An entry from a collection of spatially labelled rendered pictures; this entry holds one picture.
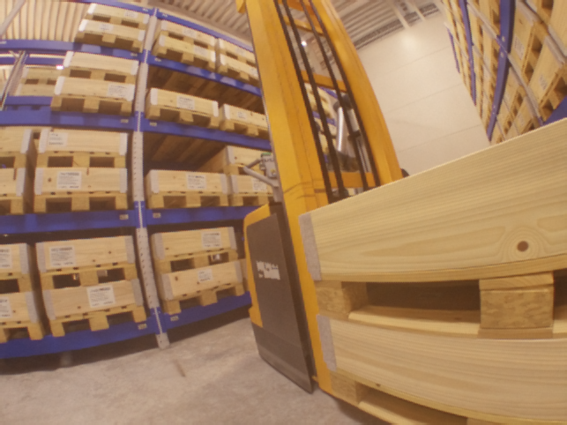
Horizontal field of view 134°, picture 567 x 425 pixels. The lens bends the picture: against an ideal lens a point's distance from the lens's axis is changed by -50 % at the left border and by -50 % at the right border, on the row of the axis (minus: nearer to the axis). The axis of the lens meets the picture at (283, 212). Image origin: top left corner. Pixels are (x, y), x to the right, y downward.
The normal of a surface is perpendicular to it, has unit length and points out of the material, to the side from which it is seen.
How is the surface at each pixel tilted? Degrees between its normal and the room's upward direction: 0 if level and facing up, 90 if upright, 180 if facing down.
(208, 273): 90
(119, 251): 90
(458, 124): 90
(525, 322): 90
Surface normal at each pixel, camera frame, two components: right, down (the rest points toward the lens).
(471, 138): -0.69, 0.04
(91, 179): 0.71, -0.22
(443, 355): -0.86, 0.10
